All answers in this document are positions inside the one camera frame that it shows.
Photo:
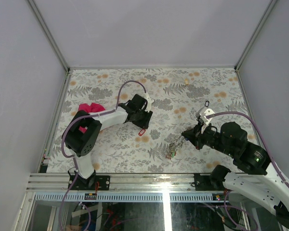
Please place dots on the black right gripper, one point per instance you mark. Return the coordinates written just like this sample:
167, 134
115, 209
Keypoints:
194, 135

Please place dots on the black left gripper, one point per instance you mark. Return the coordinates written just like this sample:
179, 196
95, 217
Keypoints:
144, 124

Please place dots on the large metal keyring with keys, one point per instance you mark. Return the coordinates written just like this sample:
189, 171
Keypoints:
173, 147

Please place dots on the red key tag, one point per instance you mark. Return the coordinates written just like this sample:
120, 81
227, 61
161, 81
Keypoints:
142, 132

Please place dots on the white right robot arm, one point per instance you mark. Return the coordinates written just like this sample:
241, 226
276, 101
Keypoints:
248, 157

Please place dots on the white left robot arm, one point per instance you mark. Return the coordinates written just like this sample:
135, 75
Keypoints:
81, 134

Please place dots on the crumpled pink cloth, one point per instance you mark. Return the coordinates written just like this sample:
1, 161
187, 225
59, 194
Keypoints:
92, 108

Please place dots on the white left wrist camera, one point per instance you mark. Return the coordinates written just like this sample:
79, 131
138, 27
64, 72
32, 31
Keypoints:
150, 101

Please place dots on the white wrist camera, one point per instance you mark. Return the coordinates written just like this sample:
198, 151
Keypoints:
203, 117
150, 101

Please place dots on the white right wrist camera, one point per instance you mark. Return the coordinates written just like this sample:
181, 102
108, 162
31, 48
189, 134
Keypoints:
203, 117

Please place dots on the aluminium front rail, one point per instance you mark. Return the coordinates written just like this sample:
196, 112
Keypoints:
125, 187

